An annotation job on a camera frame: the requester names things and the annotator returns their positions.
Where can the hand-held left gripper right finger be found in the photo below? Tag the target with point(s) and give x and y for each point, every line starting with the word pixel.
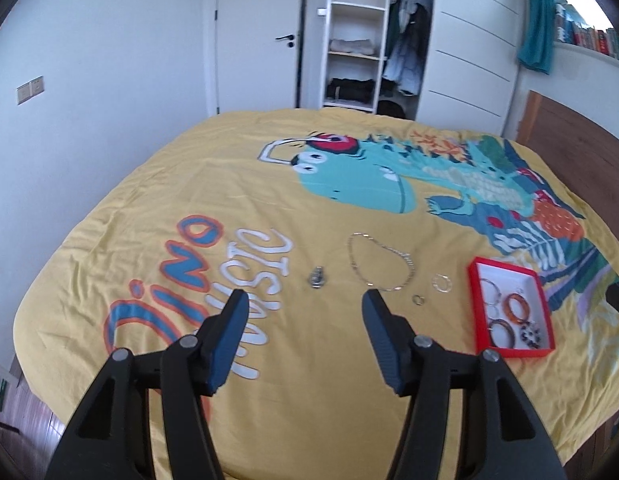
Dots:
pixel 384 340

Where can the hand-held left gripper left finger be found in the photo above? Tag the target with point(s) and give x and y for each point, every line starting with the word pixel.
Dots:
pixel 229 340

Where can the red jewelry box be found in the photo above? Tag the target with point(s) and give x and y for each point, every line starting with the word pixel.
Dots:
pixel 539 355

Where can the amber orange bangle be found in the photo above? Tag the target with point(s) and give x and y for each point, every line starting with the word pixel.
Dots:
pixel 518 308

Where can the thin bronze bangle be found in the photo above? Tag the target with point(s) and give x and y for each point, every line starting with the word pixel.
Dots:
pixel 488 289

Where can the dark brown bangle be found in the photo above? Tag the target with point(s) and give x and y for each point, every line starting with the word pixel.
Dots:
pixel 502 333

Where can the wooden headboard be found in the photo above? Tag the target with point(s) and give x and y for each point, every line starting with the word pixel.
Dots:
pixel 579 145

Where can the yellow printed blanket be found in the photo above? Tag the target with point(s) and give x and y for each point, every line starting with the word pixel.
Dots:
pixel 239 170

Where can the black bag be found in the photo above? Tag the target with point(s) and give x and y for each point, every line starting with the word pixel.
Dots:
pixel 391 109

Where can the folded black clothes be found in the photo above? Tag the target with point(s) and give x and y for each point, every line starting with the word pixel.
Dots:
pixel 352 90

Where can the row of books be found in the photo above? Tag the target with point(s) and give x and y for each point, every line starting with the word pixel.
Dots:
pixel 594 37

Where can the teal curtain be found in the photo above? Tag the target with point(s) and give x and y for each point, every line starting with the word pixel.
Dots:
pixel 537 25

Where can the white wardrobe sliding door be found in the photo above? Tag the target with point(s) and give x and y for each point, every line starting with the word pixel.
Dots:
pixel 474 50

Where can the folded beige clothes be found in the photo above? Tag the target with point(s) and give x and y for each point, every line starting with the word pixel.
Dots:
pixel 352 46

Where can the hanging jackets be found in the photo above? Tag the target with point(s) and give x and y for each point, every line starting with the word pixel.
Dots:
pixel 409 45

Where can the white wardrobe shelf unit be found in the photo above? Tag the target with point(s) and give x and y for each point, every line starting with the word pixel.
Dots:
pixel 357 20

